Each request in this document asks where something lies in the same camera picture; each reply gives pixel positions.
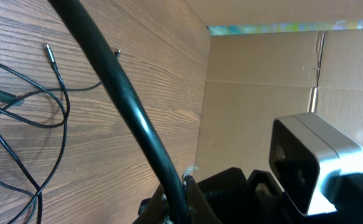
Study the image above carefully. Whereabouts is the cardboard box wall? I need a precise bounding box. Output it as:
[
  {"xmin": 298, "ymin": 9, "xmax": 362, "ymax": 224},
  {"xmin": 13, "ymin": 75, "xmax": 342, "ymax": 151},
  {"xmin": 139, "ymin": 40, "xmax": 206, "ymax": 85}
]
[{"xmin": 190, "ymin": 0, "xmax": 363, "ymax": 180}]

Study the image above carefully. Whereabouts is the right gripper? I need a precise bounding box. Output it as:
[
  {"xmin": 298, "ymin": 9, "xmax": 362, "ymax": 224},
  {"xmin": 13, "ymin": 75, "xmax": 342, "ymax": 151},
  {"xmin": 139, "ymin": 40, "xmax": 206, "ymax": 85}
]
[{"xmin": 198, "ymin": 167, "xmax": 363, "ymax": 224}]

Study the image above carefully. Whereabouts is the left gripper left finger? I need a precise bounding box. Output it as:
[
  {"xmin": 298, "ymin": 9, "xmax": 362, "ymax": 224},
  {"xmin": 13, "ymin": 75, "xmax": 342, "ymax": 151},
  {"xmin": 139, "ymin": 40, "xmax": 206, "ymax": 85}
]
[{"xmin": 133, "ymin": 185, "xmax": 169, "ymax": 224}]

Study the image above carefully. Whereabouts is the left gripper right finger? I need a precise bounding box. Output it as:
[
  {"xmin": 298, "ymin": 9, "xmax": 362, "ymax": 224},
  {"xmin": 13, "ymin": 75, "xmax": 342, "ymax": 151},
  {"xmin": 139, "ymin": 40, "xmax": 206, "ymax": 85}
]
[{"xmin": 184, "ymin": 175, "xmax": 222, "ymax": 224}]

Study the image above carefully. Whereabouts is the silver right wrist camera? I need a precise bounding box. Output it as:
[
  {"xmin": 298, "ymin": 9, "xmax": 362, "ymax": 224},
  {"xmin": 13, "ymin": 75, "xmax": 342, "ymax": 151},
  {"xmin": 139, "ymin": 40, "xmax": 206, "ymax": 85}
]
[{"xmin": 269, "ymin": 113, "xmax": 363, "ymax": 216}]

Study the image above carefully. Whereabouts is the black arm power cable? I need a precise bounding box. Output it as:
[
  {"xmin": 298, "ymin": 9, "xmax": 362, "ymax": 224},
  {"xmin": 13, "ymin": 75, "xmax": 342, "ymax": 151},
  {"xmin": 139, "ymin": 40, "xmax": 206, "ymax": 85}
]
[{"xmin": 47, "ymin": 0, "xmax": 188, "ymax": 224}]

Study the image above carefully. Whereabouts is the black cable silver plug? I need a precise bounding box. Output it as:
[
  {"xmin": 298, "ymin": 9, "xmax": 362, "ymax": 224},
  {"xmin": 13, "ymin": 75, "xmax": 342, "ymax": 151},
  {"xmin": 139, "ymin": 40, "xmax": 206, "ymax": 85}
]
[{"xmin": 0, "ymin": 45, "xmax": 70, "ymax": 224}]

